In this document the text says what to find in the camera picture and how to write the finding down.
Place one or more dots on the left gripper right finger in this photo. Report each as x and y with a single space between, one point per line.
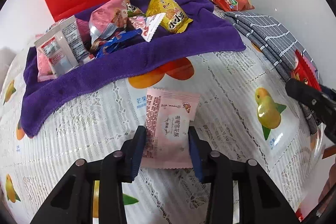
260 200

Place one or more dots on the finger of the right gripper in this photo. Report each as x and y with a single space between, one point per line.
321 102

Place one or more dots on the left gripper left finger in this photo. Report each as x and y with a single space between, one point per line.
71 200

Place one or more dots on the red square snack packet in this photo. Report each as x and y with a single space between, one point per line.
302 71

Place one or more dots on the light pink pastry packet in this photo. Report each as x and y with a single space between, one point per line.
168 116

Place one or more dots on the small pink square packet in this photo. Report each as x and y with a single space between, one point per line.
45 72

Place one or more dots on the white red label packet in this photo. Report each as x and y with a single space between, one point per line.
63 46

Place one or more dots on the blue cookie packet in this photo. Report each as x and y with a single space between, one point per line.
116 43

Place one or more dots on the yellow triangular snack packet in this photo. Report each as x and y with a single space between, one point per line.
175 19

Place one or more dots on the large pink snack bag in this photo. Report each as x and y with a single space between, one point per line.
107 19

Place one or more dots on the white pink candy packet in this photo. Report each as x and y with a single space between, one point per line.
147 24

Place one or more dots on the green snack packet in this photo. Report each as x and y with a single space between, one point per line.
133 10

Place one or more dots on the grey checked folded cloth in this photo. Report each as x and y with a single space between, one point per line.
273 39

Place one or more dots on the purple towel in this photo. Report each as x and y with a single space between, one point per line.
207 33

